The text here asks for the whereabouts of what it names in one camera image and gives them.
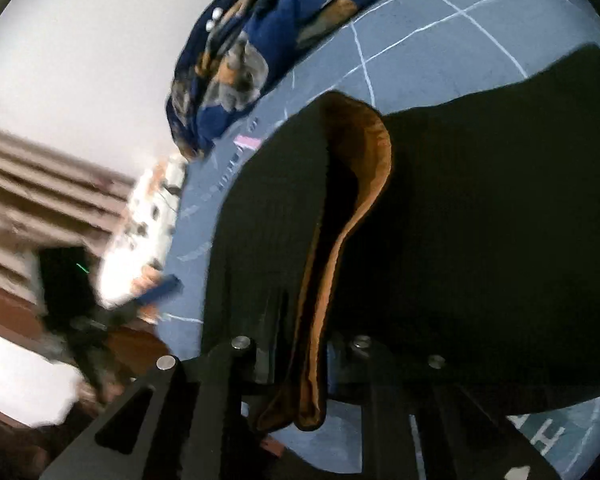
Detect black pants with orange lining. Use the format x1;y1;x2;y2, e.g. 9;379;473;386
200;44;600;429

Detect white floral pillow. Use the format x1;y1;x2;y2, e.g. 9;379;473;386
95;153;187;309

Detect beige pleated curtain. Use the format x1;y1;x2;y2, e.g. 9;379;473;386
0;131;134;302

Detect dark blue dog-print blanket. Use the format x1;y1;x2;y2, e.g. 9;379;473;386
166;0;376;160

